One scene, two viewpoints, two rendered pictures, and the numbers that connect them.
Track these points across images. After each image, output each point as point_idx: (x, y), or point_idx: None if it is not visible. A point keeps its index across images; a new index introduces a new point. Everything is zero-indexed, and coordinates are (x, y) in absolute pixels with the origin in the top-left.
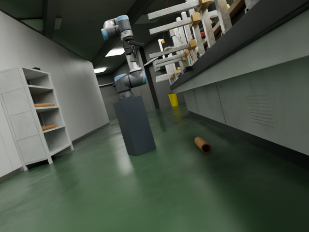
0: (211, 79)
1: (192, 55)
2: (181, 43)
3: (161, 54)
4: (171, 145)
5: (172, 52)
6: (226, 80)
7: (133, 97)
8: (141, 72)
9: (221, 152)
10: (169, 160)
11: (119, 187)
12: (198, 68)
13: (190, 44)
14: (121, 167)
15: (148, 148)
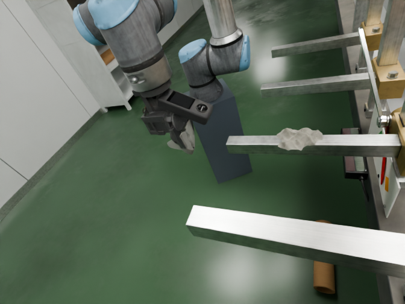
0: None
1: (389, 182)
2: (372, 89)
3: (266, 151)
4: (276, 182)
5: (309, 155)
6: None
7: (215, 104)
8: (238, 46)
9: None
10: (255, 261)
11: (169, 301)
12: (380, 290)
13: (404, 168)
14: (188, 216)
15: (238, 173)
